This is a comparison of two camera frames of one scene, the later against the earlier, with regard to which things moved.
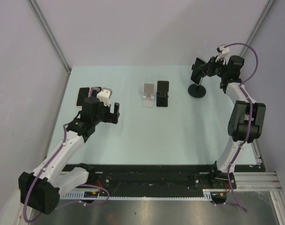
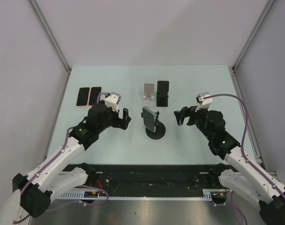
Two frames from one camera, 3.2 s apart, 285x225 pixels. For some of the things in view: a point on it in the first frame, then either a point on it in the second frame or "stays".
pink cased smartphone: (97, 88) stays
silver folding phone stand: (148, 97) stays
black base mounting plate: (149, 179) stays
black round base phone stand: (197, 91) → (160, 128)
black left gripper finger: (116, 115) → (126, 118)
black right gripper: (208, 68) → (185, 112)
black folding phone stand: (162, 94) stays
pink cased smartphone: (84, 93) stays
